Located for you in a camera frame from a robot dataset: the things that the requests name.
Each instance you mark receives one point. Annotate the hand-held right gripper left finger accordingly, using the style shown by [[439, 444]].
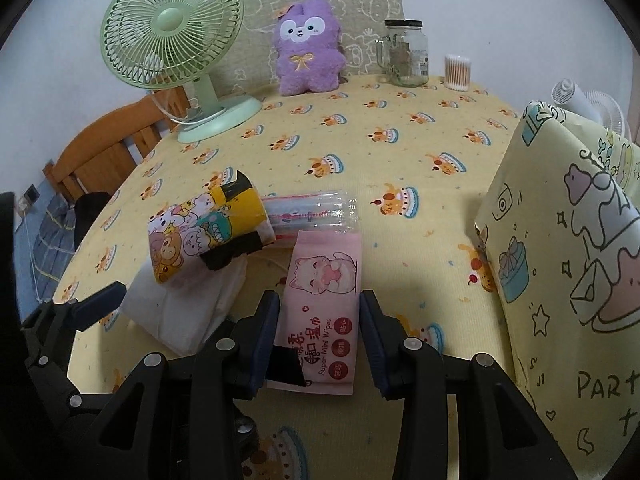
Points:
[[262, 340]]

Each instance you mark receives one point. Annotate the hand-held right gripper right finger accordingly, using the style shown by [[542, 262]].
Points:
[[372, 340]]

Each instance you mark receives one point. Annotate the wooden chair back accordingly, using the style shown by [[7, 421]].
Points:
[[172, 102]]

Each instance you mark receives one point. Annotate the yellow printed tablecloth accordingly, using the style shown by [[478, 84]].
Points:
[[400, 135]]

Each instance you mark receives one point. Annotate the wooden bed headboard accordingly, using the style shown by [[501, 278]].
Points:
[[100, 150]]

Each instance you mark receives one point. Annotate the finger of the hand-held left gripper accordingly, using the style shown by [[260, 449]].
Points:
[[55, 370], [100, 302]]

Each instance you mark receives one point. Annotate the purple plush toy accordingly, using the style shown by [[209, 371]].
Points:
[[305, 55]]

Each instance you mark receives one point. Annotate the yellow printed storage box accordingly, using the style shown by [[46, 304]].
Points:
[[560, 260]]

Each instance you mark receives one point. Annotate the cartoon printed tissue pack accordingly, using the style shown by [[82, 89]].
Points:
[[200, 230]]

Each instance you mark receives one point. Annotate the blue plaid bedding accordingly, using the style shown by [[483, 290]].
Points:
[[45, 245]]

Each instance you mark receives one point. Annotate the pink wet wipes pack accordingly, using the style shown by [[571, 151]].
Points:
[[325, 280]]

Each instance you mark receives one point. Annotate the clear pink striped packet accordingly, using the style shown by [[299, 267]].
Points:
[[315, 210]]

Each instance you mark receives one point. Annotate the green desk fan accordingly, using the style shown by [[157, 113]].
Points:
[[170, 25]]

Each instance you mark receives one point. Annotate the glass jar with dark lid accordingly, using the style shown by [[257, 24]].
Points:
[[407, 55]]

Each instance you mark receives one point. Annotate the white tissue pack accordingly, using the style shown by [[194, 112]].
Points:
[[175, 315]]

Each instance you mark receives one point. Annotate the white standing fan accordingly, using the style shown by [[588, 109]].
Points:
[[600, 105]]

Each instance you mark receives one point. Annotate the cotton swab container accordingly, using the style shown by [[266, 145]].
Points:
[[457, 72]]

